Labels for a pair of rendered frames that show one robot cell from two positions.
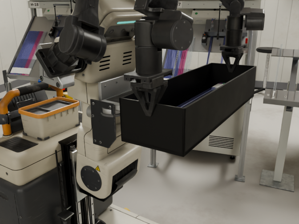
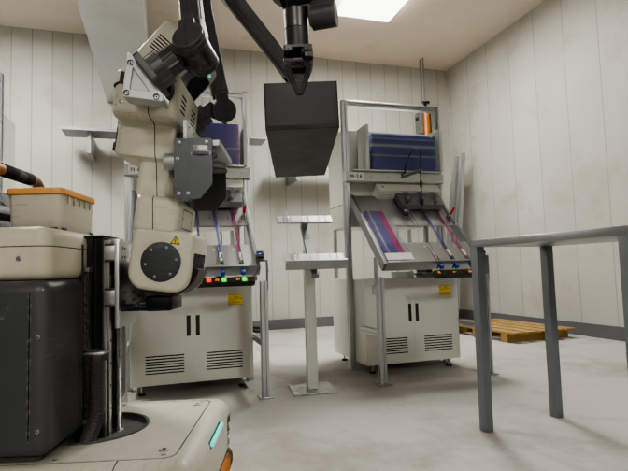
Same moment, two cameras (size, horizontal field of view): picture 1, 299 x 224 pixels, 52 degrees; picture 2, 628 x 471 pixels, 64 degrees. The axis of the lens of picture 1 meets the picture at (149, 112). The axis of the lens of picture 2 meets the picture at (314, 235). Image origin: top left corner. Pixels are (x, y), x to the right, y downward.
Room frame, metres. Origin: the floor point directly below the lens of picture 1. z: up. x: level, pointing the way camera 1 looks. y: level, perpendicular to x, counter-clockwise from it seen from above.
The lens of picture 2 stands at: (-0.30, 0.63, 0.69)
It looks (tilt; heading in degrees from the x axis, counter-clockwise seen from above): 4 degrees up; 325
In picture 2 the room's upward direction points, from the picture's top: 2 degrees counter-clockwise
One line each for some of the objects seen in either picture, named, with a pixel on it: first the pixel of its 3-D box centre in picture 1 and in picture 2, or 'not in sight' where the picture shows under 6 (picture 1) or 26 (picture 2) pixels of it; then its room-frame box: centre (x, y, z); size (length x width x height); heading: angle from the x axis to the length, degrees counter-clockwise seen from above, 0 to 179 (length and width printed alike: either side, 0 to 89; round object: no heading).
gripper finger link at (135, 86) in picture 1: (151, 94); (298, 77); (0.66, 0.00, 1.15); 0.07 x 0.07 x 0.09; 57
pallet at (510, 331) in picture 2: not in sight; (504, 329); (2.74, -3.77, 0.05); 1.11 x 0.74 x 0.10; 162
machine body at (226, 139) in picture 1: (206, 114); (190, 333); (2.86, -0.57, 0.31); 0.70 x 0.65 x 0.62; 72
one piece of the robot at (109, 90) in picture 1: (124, 106); (198, 167); (1.04, 0.09, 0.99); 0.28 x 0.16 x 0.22; 147
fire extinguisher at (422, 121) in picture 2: not in sight; (423, 121); (4.06, -4.21, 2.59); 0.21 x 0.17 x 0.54; 72
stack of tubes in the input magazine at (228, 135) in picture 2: not in sight; (198, 145); (2.73, -0.59, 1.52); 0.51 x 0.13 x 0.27; 72
